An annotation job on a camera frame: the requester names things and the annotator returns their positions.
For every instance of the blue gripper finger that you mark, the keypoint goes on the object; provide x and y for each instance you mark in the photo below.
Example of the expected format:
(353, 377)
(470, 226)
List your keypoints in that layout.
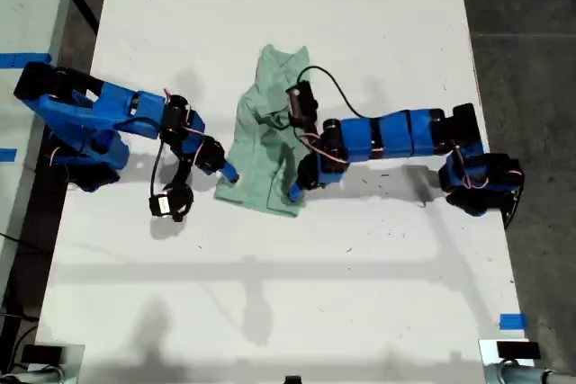
(231, 172)
(299, 191)
(291, 191)
(226, 177)

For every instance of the pale green T-shirt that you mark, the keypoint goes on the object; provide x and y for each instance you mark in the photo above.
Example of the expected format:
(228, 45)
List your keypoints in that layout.
(252, 163)

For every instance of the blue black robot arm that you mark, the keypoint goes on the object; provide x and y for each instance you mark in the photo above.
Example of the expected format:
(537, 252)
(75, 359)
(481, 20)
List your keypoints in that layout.
(396, 132)
(112, 109)

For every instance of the small black block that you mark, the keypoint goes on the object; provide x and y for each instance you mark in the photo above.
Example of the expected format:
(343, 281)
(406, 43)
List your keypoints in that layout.
(292, 380)

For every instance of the long blue tape strip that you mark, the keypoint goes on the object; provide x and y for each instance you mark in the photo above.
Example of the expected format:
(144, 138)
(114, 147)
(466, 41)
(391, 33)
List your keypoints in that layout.
(22, 61)

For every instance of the small black box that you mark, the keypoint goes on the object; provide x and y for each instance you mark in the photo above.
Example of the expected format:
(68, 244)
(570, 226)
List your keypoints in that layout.
(517, 350)
(41, 354)

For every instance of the grey metal tube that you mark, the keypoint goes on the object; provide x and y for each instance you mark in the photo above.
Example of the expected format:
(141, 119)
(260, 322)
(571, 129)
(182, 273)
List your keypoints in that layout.
(526, 376)
(45, 376)

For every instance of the black camera stalk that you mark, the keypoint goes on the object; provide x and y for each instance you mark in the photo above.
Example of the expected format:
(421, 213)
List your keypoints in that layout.
(182, 172)
(310, 132)

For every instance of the black camera box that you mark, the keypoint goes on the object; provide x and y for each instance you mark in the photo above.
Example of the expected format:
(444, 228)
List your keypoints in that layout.
(175, 204)
(301, 103)

